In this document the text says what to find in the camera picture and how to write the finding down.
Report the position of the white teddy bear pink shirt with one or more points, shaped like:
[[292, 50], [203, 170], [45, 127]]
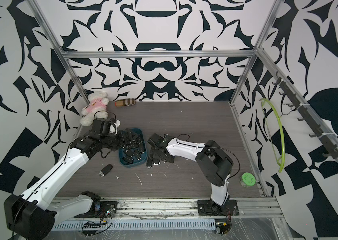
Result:
[[96, 109]]

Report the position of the green tape roll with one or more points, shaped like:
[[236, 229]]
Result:
[[247, 180]]

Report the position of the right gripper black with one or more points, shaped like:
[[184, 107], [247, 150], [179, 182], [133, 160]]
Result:
[[153, 154]]

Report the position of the brown checkered pouch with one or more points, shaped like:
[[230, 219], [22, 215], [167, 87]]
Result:
[[125, 102]]

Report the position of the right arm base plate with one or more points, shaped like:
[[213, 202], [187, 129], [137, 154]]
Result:
[[209, 208]]

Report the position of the black wall hook rack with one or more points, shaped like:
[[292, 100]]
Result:
[[305, 110]]

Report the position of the black connector block left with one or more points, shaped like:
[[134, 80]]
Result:
[[90, 229]]

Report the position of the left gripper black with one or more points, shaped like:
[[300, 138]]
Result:
[[124, 141]]

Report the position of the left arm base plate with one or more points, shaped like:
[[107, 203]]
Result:
[[100, 210]]

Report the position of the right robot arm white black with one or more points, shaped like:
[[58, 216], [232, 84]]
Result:
[[213, 161]]

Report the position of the black connector block right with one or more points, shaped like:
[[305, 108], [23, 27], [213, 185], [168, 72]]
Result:
[[222, 228]]

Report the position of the teal plastic storage box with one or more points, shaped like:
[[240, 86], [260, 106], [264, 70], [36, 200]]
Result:
[[144, 158]]

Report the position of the black connector block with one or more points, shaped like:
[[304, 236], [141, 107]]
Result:
[[222, 228], [90, 229]]

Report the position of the black car key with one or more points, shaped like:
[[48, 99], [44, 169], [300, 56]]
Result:
[[128, 152], [156, 163], [104, 171], [132, 146], [141, 140], [137, 155], [141, 148]]

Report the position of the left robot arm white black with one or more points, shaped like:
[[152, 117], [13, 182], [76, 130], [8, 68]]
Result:
[[32, 214]]

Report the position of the black flip key silver end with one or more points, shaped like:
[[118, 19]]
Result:
[[149, 163]]

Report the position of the black car key box front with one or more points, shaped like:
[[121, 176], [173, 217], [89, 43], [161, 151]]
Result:
[[128, 160]]

